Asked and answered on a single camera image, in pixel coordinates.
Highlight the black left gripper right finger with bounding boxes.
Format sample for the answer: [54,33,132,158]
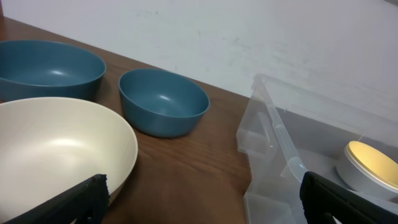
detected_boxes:
[300,171,397,224]

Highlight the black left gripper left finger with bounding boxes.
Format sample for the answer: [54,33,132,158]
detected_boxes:
[5,174,110,224]

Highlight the small grey bowl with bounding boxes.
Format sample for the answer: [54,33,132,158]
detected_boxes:
[336,149,397,200]

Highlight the clear plastic storage container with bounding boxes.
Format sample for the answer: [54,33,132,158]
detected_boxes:
[236,74,397,224]

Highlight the large cream bowl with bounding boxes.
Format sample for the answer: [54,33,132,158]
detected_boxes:
[1,97,138,222]

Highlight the right dark blue bowl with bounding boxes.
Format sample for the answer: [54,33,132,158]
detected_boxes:
[118,68,210,138]

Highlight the dark blue bowl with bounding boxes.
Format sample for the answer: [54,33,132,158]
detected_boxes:
[118,68,210,138]
[1,40,106,101]

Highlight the left dark blue bowl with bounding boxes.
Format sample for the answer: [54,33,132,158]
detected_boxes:
[1,40,106,101]

